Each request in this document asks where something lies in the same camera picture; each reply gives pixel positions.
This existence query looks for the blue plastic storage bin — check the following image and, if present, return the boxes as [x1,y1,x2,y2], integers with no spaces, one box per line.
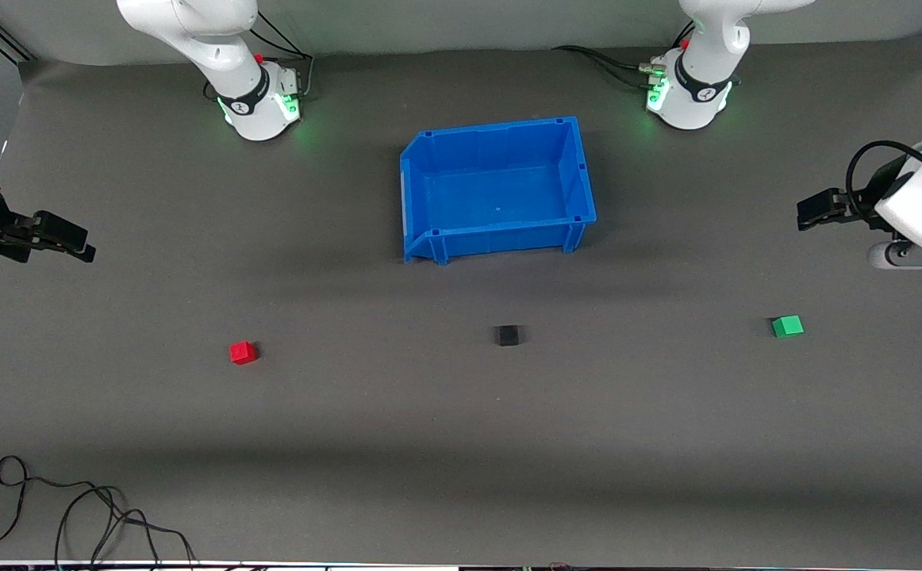
[399,116,597,266]

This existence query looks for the black arm base cables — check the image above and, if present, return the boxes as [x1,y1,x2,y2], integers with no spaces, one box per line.
[552,20,696,90]
[204,8,316,104]

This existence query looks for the black left arm base cables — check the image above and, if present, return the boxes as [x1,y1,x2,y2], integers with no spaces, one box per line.
[552,20,696,90]

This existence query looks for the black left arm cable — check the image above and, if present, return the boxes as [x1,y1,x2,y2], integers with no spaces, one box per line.
[845,140,922,217]

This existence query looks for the black right arm base cables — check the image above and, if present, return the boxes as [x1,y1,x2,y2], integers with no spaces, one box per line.
[204,8,316,104]

